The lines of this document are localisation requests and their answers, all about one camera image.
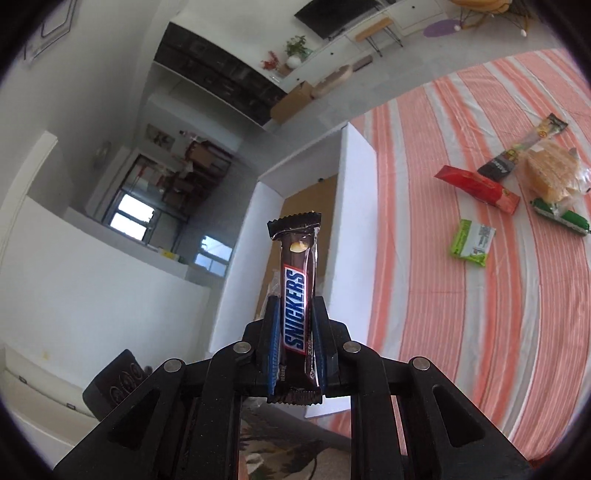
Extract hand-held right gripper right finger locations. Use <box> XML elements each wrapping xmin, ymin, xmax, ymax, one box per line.
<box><xmin>310</xmin><ymin>295</ymin><xmax>534</xmax><ymax>480</ymax></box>

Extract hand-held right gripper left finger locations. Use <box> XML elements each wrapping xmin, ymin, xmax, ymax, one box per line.
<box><xmin>52</xmin><ymin>295</ymin><xmax>284</xmax><ymax>480</ymax></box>

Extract brown chocolate bar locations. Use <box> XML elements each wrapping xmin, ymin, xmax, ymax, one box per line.
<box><xmin>266</xmin><ymin>210</ymin><xmax>322</xmax><ymax>406</ymax></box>

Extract clear packet of bread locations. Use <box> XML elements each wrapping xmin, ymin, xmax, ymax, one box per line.
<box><xmin>522</xmin><ymin>141</ymin><xmax>591</xmax><ymax>204</ymax></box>

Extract floral cushion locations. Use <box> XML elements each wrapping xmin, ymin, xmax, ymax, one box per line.
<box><xmin>238</xmin><ymin>406</ymin><xmax>352</xmax><ymax>480</ymax></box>

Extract small green snack packet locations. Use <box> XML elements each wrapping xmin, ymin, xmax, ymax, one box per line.
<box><xmin>449</xmin><ymin>219</ymin><xmax>497</xmax><ymax>267</ymax></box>

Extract kitchen window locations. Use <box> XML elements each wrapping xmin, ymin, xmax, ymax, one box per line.
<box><xmin>104</xmin><ymin>191</ymin><xmax>155</xmax><ymax>243</ymax></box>

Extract wooden kitchen shelf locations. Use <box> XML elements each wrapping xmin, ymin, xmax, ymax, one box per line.
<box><xmin>159</xmin><ymin>131</ymin><xmax>234</xmax><ymax>208</ymax></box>

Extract red snack packet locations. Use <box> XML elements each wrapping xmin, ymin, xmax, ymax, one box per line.
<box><xmin>434</xmin><ymin>165</ymin><xmax>521</xmax><ymax>215</ymax></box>

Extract cardboard box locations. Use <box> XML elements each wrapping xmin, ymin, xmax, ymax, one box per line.
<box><xmin>270</xmin><ymin>80</ymin><xmax>315</xmax><ymax>123</ymax></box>

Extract black yellow snack bar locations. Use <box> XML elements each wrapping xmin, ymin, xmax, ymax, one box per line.
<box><xmin>477</xmin><ymin>113</ymin><xmax>568</xmax><ymax>182</ymax></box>

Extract black display cabinet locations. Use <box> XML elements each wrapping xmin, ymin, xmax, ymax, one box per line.
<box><xmin>154</xmin><ymin>22</ymin><xmax>288</xmax><ymax>126</ymax></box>

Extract red flowers in vase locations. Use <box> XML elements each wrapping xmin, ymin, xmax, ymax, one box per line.
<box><xmin>261</xmin><ymin>51</ymin><xmax>283</xmax><ymax>77</ymax></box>

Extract green sausage packet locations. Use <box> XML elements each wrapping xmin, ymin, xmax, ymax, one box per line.
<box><xmin>529</xmin><ymin>196</ymin><xmax>591</xmax><ymax>236</ymax></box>

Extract green plant in white vase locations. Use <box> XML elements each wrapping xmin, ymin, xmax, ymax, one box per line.
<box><xmin>283</xmin><ymin>35</ymin><xmax>311</xmax><ymax>70</ymax></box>

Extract wooden bench with metal legs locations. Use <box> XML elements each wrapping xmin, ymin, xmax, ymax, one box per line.
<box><xmin>355</xmin><ymin>16</ymin><xmax>404</xmax><ymax>57</ymax></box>

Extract black television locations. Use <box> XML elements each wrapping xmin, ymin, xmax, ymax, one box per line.
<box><xmin>294</xmin><ymin>0</ymin><xmax>379</xmax><ymax>40</ymax></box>

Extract purple round rug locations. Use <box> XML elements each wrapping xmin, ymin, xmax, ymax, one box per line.
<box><xmin>423</xmin><ymin>18</ymin><xmax>458</xmax><ymax>38</ymax></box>

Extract white television cabinet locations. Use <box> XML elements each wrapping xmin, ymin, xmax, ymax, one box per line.
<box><xmin>277</xmin><ymin>0</ymin><xmax>455</xmax><ymax>93</ymax></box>

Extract orange lounge chair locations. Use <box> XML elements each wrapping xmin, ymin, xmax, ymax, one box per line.
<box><xmin>450</xmin><ymin>0</ymin><xmax>518</xmax><ymax>31</ymax></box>

